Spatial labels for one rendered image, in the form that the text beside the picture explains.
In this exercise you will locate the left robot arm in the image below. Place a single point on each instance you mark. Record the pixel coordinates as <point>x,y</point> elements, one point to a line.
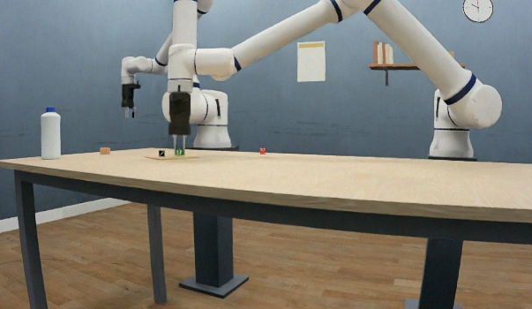
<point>460,101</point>

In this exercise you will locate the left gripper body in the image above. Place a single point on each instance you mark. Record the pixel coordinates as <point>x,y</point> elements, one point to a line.
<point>180,106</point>

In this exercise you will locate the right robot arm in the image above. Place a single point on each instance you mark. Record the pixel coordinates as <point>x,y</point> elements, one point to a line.
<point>210,108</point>

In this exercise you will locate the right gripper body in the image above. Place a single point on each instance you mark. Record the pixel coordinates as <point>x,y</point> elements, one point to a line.
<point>128,86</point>

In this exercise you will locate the white plastic bottle with blue cap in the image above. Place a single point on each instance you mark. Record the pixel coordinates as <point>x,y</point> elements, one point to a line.
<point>50,135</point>

